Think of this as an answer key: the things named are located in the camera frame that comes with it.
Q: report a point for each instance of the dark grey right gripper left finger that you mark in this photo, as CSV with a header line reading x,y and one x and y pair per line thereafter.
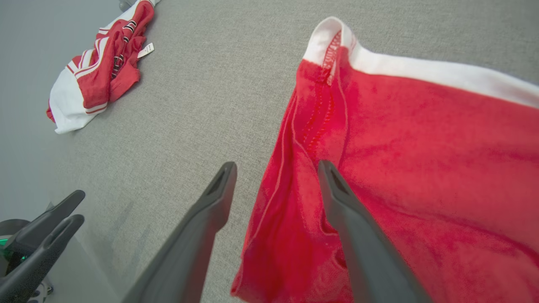
x,y
189,248

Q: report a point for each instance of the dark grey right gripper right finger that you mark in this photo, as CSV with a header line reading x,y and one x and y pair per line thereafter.
x,y
366,252

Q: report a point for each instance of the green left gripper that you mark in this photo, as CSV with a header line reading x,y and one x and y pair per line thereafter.
x,y
10,260

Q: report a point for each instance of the red shorts white waistband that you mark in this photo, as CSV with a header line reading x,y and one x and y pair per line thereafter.
x,y
421,168

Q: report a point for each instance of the red white basketball jersey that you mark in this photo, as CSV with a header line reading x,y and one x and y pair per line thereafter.
x,y
97,80

